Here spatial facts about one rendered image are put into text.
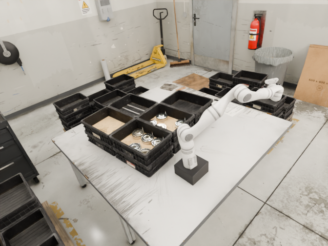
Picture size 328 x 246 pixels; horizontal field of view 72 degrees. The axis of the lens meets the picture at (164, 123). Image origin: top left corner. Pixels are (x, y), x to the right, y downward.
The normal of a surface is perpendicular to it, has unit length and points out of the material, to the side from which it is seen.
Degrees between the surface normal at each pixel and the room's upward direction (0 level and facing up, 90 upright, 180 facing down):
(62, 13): 90
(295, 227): 0
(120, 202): 0
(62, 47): 90
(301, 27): 90
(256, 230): 0
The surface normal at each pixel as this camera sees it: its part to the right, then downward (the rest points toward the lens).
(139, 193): -0.10, -0.82
